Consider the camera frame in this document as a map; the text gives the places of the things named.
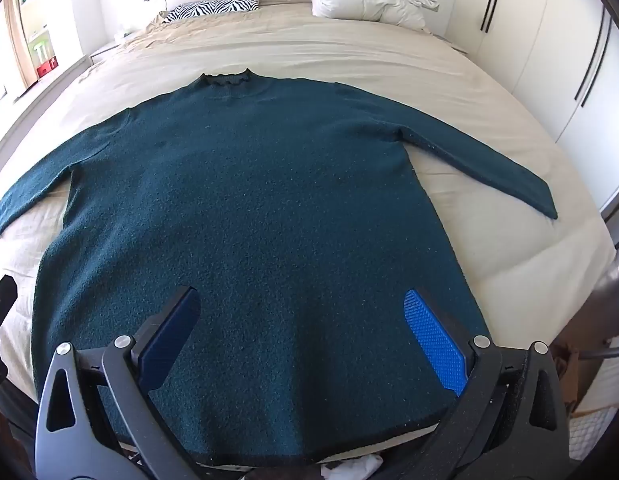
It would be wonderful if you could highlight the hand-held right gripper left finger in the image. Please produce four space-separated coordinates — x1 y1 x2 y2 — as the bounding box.
33 286 202 480

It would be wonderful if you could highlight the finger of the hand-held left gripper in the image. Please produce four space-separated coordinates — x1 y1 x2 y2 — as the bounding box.
0 275 18 397

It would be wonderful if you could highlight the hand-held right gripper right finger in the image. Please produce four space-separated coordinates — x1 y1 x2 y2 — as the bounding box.
403 288 583 480

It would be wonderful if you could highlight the teal knit sweater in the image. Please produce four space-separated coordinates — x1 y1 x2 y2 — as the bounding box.
0 69 559 468

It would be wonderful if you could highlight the cardboard box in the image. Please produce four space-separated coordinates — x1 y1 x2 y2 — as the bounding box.
552 342 590 411

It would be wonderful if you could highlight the white crumpled cloth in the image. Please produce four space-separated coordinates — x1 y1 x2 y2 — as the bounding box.
319 455 386 480

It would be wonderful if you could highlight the white shelf unit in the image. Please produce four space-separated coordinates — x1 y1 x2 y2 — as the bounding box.
14 0 59 86

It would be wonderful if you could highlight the bed with beige sheet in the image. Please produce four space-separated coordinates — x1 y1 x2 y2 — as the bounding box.
0 2 617 461

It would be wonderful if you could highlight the white wardrobe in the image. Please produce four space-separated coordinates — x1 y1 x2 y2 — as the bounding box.
439 0 619 211

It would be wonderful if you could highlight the zebra print pillow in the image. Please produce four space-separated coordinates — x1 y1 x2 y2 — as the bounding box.
162 0 260 25

